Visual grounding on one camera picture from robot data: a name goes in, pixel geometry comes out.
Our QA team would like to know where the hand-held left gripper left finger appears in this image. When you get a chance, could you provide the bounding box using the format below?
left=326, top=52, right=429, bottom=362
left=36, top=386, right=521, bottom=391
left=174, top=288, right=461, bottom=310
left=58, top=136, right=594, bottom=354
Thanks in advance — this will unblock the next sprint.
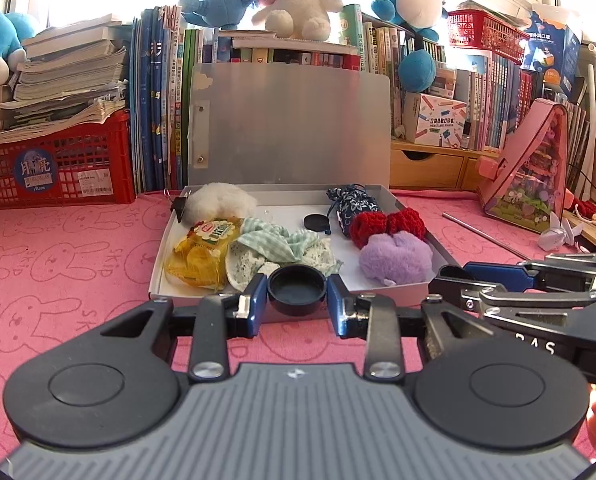
left=100, top=274, right=269, bottom=382

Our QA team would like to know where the white fluffy pom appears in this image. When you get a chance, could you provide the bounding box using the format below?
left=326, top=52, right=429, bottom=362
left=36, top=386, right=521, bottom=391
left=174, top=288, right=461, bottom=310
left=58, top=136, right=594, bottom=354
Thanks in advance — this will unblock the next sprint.
left=182, top=182, right=258, bottom=224

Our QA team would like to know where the pink triangular toy house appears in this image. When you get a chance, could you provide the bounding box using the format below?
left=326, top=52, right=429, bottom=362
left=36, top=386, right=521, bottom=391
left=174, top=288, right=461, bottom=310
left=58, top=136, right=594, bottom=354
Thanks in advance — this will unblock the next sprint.
left=477, top=98, right=570, bottom=235

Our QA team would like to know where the large red plastic basket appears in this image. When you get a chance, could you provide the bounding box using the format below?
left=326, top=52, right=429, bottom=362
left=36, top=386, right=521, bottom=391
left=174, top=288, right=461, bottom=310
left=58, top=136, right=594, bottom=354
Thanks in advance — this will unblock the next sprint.
left=0, top=109, right=137, bottom=211

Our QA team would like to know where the black binder clip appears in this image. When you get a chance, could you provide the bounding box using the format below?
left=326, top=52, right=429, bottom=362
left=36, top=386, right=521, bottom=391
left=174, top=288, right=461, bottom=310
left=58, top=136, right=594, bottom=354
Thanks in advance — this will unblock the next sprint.
left=163, top=188, right=192, bottom=224

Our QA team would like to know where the white cardboard box with lid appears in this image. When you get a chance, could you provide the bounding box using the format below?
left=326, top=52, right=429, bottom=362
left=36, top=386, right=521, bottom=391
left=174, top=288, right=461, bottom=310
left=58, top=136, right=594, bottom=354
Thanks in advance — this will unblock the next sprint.
left=148, top=62, right=463, bottom=309

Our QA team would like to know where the stack of flat books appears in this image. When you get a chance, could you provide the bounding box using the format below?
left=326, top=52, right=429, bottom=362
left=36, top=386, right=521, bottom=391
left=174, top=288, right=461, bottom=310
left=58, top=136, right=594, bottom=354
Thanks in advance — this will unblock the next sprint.
left=217, top=29, right=362, bottom=69

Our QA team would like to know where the row of upright books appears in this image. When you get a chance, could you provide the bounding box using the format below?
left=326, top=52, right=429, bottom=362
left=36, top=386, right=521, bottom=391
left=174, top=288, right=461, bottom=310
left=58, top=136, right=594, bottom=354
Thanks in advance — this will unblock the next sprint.
left=340, top=4, right=590, bottom=152

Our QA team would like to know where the small grey box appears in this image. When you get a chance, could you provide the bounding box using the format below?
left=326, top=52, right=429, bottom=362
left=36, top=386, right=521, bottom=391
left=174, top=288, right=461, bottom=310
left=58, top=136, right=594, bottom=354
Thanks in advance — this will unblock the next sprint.
left=430, top=62, right=459, bottom=99

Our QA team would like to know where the row of blue books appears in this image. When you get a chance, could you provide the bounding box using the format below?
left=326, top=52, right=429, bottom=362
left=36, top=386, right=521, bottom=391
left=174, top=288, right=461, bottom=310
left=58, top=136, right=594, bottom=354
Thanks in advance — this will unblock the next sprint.
left=127, top=4, right=220, bottom=194

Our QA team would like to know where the purple fluffy pom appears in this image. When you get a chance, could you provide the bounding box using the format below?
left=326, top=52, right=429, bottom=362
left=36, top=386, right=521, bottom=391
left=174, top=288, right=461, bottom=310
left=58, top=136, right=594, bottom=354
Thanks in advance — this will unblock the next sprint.
left=359, top=232, right=433, bottom=287

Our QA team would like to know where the small red plastic basket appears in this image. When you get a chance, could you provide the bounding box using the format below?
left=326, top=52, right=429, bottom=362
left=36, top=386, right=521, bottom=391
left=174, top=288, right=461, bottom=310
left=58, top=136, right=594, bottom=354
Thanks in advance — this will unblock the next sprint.
left=447, top=8, right=530, bottom=66

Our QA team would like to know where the green checked cloth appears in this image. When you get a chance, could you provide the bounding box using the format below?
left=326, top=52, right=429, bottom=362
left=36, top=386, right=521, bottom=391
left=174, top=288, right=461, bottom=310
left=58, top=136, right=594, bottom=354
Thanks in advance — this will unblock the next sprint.
left=226, top=217, right=344, bottom=294

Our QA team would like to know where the black round lid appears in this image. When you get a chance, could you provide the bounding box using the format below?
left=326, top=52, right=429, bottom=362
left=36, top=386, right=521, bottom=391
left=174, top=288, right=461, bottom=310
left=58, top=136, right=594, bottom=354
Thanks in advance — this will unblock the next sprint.
left=302, top=213, right=332, bottom=235
left=266, top=265, right=328, bottom=317

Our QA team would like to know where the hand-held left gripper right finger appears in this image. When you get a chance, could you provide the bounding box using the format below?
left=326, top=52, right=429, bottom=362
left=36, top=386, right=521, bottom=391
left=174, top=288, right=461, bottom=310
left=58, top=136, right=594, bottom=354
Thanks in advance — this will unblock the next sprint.
left=326, top=275, right=497, bottom=380

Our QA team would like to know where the stack of magazines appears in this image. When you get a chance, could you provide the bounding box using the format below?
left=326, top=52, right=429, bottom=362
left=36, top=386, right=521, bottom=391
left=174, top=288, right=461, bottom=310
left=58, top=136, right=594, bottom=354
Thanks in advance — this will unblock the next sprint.
left=0, top=13, right=130, bottom=146

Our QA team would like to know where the colourful printed box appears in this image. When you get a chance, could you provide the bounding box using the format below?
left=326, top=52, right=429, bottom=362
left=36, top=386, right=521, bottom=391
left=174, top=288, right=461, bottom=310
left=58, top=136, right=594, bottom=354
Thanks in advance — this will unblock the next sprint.
left=402, top=92, right=469, bottom=149

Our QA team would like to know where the wooden desk organizer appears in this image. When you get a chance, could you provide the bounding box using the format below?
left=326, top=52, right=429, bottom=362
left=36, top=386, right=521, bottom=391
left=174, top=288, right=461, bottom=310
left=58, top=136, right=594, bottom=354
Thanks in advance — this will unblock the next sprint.
left=389, top=138, right=502, bottom=192

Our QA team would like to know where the pink printed blanket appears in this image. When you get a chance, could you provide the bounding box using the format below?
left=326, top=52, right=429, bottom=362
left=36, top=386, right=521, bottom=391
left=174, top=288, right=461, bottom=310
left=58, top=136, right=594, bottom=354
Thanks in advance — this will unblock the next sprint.
left=0, top=189, right=596, bottom=466

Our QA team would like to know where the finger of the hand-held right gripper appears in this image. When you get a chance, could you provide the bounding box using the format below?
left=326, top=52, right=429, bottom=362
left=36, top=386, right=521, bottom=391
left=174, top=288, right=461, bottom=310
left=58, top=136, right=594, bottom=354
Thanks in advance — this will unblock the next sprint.
left=427, top=267, right=507, bottom=311
left=465, top=252, right=596, bottom=292

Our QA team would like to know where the pink white plush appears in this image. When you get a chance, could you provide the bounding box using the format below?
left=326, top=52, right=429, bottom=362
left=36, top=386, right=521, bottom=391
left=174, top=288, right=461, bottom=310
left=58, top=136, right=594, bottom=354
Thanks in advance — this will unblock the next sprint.
left=250, top=0, right=345, bottom=41

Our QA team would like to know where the blue cardboard box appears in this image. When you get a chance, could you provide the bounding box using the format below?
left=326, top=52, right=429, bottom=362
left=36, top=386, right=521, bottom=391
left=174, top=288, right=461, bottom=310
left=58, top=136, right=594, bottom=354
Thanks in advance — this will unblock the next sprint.
left=520, top=3, right=584, bottom=102

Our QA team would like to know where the blue floral drawstring pouch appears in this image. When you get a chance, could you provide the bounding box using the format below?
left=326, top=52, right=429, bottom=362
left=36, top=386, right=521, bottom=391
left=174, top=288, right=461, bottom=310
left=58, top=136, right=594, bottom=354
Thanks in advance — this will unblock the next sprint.
left=326, top=184, right=383, bottom=241

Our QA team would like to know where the white paper origami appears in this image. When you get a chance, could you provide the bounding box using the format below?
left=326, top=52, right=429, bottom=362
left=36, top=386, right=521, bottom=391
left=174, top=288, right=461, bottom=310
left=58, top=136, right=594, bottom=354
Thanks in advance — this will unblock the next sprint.
left=536, top=211, right=587, bottom=254

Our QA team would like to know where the metal rod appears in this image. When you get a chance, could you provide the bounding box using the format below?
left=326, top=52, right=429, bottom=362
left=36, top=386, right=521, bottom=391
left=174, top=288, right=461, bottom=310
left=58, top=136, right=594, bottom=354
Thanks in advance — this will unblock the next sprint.
left=441, top=212, right=530, bottom=261

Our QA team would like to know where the yellow snack packet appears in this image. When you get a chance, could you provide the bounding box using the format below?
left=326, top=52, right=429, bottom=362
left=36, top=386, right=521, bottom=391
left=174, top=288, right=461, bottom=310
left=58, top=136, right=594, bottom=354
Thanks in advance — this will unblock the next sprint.
left=163, top=216, right=244, bottom=291

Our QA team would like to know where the red yarn item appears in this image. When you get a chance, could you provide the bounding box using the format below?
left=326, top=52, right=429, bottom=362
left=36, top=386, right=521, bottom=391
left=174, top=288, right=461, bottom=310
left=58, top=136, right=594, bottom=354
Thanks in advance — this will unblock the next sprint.
left=570, top=197, right=596, bottom=224

